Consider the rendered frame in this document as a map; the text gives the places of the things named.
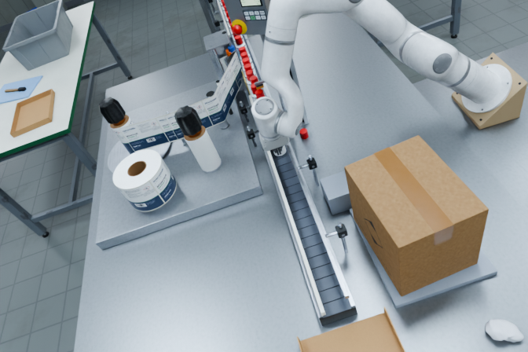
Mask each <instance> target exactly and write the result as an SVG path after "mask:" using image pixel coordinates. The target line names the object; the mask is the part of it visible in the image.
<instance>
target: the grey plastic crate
mask: <svg viewBox="0 0 528 352"><path fill-rule="evenodd" d="M63 3H64V2H63V0H57V1H55V2H51V3H49V4H47V5H44V6H41V7H39V8H37V9H33V10H32V11H29V12H26V13H23V14H21V15H19V16H17V17H16V18H15V20H14V21H13V25H12V27H11V29H10V31H9V34H8V36H7V39H6V41H5V44H4V46H3V48H2V49H3V50H4V52H8V51H9V52H10V53H11V54H12V55H13V56H14V57H15V58H16V59H17V60H18V61H19V62H20V63H21V64H22V65H23V66H24V67H25V68H26V69H27V70H28V71H30V70H32V69H35V68H38V67H40V66H43V65H44V64H48V63H50V62H52V61H55V60H58V59H60V58H62V57H66V56H67V55H69V52H70V46H71V40H72V29H73V25H72V22H71V21H70V19H69V17H68V15H67V13H66V12H65V10H64V7H63Z"/></svg>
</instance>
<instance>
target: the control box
mask: <svg viewBox="0 0 528 352"><path fill-rule="evenodd" d="M223 1H224V3H225V7H226V9H227V12H228V14H229V18H230V20H231V23H232V26H234V25H236V24H240V25H241V26H242V30H243V31H242V33H241V34H240V35H265V34H266V25H267V20H249V21H245V18H244V14H243V11H247V10H261V9H264V10H265V11H266V16H267V18H268V12H267V8H266V4H265V0H262V6H252V7H241V4H240V0H223ZM235 35H236V34H235Z"/></svg>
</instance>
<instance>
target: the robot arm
mask: <svg viewBox="0 0 528 352"><path fill-rule="evenodd" d="M340 12H342V13H344V14H345V15H347V16H348V17H349V18H350V19H352V20H353V21H355V22H356V23H358V24H359V25H361V26H362V27H363V28H364V29H365V30H367V31H368V32H369V33H371V34H372V35H374V36H375V37H376V38H378V39H379V40H380V41H381V42H382V43H383V44H384V45H385V46H386V47H387V48H388V50H389V51H390V52H391V53H392V54H393V55H394V56H395V57H396V58H397V59H398V60H399V61H401V62H402V63H403V64H405V65H407V66H409V67H410V68H411V69H413V70H414V71H416V72H418V73H420V74H421V75H422V76H424V77H426V78H428V79H430V80H432V81H434V82H437V83H440V84H442V85H443V86H446V87H448V88H449V89H451V90H453V91H455V92H457V93H458V94H460V95H461V97H462V101H463V104H464V106H465V108H467V109H468V110H469V111H471V112H475V113H485V112H490V111H492V110H494V109H495V108H497V107H498V106H499V105H501V104H502V103H503V102H504V100H505V99H506V98H507V96H508V95H509V93H510V91H511V88H512V75H511V73H510V71H509V70H508V69H507V68H505V67H504V66H502V65H499V64H488V65H485V66H482V65H480V64H478V63H477V62H475V61H473V60H472V59H470V58H469V57H466V56H465V55H463V54H462V53H460V52H459V51H458V50H457V49H456V48H455V47H454V46H452V45H450V44H449V43H447V42H445V41H443V40H441V39H440V38H437V37H434V36H433V35H430V34H428V33H427V32H425V31H422V30H421V29H419V28H418V27H416V26H414V25H412V24H411V23H409V22H408V21H407V20H406V19H405V18H404V17H403V15H402V14H401V13H400V12H399V11H398V10H397V9H395V8H394V7H393V6H392V5H391V4H390V3H389V2H388V1H387V0H270V4H269V12H268V18H267V25H266V35H265V42H264V48H263V55H262V67H261V77H262V80H263V81H264V82H265V83H267V84H269V85H270V86H272V87H273V88H274V89H275V90H277V91H278V92H279V93H280V94H281V95H282V97H283V98H284V99H285V101H286V103H287V106H288V112H285V111H282V110H281V109H279V108H278V106H277V103H276V101H275V100H274V99H273V98H271V97H260V98H259V99H257V100H256V101H255V102H254V103H253V105H252V106H251V112H252V115H253V116H254V119H255V122H256V125H257V127H258V131H259V138H260V141H261V144H262V150H263V151H269V150H273V151H274V152H275V153H277V155H278V156H279V153H280V155H281V151H282V148H283V146H284V145H286V144H288V143H289V141H290V139H289V138H295V137H296V136H297V135H298V134H299V131H300V130H301V126H302V121H303V113H304V101H303V96H302V94H301V92H300V90H299V88H298V87H297V85H296V84H295V82H294V81H293V79H292V77H291V76H290V67H291V62H292V54H293V50H294V45H295V37H296V33H297V28H298V23H299V18H300V17H301V16H303V15H307V14H317V13H340ZM277 149H278V150H277ZM278 151H279V152H278Z"/></svg>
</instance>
